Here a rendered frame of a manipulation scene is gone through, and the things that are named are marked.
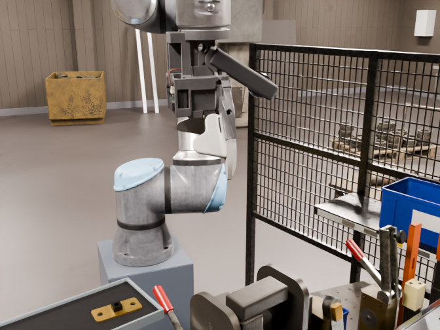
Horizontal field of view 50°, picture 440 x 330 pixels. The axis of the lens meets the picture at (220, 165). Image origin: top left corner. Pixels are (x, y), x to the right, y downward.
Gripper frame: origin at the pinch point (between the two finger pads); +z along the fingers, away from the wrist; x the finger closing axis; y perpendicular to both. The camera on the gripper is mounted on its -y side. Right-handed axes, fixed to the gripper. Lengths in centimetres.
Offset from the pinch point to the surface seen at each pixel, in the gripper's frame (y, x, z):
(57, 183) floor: 60, -430, 148
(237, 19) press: -188, -595, -9
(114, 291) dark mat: 17.2, -14.3, 28.1
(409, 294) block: -49, -14, 41
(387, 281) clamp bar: -41, -12, 35
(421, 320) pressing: -50, -10, 45
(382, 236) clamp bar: -40.6, -14.8, 24.8
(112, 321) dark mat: 17.9, -4.8, 27.9
